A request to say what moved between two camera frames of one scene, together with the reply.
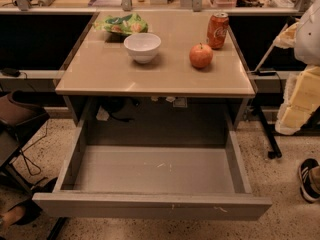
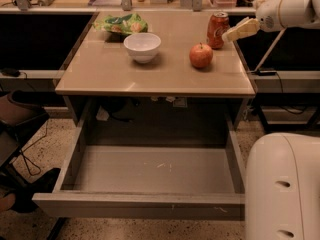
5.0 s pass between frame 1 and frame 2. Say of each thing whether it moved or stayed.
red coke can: stayed
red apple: stayed
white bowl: stayed
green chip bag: stayed
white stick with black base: stayed
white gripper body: moved
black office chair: stayed
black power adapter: stayed
